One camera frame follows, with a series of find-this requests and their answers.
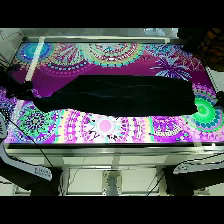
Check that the black pants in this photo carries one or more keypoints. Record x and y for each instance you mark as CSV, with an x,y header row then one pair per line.
x,y
120,95

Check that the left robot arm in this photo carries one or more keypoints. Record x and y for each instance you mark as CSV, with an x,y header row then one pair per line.
x,y
40,171

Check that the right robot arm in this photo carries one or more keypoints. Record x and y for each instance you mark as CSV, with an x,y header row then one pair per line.
x,y
196,166

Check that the black garment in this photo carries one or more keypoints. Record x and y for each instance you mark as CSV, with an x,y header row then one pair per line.
x,y
190,36

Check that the orange checked garment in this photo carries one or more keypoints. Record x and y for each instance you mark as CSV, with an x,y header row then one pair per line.
x,y
213,45

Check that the silver frame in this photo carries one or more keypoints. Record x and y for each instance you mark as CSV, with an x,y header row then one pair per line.
x,y
111,181

